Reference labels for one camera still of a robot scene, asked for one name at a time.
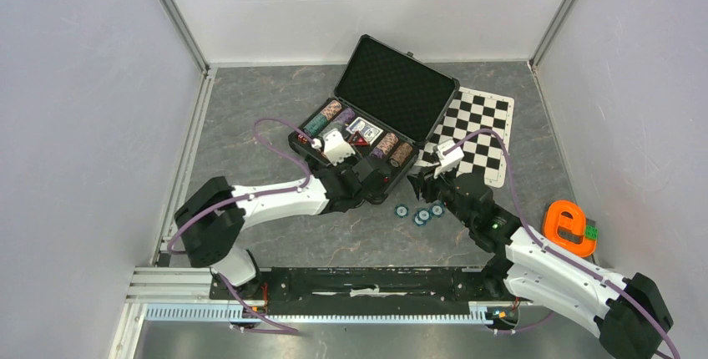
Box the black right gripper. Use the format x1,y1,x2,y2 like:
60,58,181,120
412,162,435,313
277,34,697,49
407,160,474,228

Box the brown poker chip stack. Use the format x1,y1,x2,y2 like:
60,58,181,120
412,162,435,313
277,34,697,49
389,142,412,168

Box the orange blue poker chip stack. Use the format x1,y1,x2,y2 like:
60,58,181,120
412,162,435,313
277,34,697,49
376,133,398,155

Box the green yellow blue chip stack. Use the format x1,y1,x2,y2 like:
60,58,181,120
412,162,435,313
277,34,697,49
317,122,341,139

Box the teal poker chip stack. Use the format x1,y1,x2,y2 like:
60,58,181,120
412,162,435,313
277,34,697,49
302,113,329,137

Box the purple poker chip stack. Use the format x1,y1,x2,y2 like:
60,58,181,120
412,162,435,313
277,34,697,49
331,108,356,127

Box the pink poker chip stack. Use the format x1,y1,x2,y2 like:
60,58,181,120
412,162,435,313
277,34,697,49
320,100,342,121

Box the black poker case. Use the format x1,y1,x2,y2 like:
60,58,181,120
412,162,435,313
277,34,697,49
288,35,460,196

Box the black red all-in triangle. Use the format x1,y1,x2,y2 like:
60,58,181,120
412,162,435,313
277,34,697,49
347,131,371,148

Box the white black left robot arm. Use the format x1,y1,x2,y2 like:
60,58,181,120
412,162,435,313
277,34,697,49
168,156,393,299

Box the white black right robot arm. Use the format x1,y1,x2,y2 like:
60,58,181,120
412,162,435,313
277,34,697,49
408,171,674,358

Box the green 50 chip lower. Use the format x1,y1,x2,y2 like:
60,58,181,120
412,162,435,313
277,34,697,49
430,204,445,218

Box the green 50 chip cluster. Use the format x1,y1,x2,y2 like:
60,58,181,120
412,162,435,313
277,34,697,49
415,209,431,223
394,205,409,218

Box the green 50 chip near chessboard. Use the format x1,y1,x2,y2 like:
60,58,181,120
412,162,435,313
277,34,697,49
413,216,426,226

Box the blue playing card deck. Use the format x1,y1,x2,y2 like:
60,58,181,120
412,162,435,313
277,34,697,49
346,117,383,144

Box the black white chessboard mat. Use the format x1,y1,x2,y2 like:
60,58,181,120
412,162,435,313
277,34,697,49
414,86,515,189

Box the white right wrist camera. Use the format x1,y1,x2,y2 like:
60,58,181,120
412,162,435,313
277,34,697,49
433,139,464,179

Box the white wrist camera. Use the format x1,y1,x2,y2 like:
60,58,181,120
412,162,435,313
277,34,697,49
433,139,464,179
311,129,356,165

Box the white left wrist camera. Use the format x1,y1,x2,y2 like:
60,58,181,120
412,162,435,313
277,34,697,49
311,129,356,165

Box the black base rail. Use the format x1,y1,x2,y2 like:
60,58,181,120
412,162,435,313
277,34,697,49
237,266,518,316

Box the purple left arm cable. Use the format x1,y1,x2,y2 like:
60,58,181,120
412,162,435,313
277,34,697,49
166,119,323,336

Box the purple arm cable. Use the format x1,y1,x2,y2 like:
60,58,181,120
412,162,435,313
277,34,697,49
445,128,681,359
166,119,323,336

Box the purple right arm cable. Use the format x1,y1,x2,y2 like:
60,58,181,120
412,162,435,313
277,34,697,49
445,128,681,359

